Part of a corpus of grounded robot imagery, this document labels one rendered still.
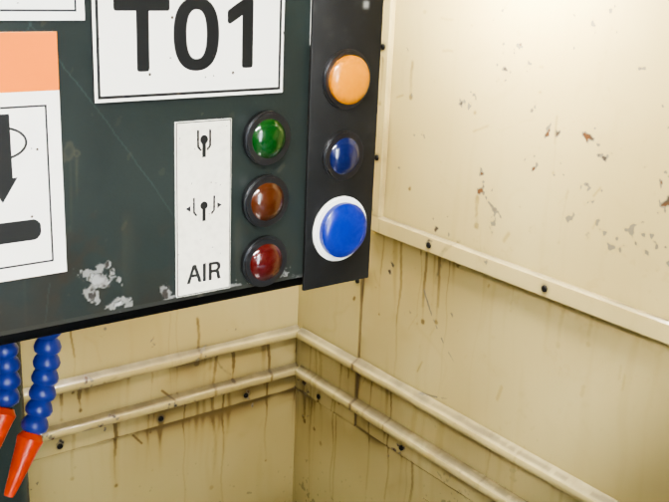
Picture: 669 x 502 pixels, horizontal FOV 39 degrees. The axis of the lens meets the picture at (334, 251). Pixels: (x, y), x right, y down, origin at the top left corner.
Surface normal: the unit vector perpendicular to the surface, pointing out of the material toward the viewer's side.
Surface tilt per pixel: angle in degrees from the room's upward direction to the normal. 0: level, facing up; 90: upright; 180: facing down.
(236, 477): 90
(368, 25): 90
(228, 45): 90
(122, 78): 90
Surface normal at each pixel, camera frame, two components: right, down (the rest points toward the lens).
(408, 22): -0.80, 0.15
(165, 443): 0.60, 0.26
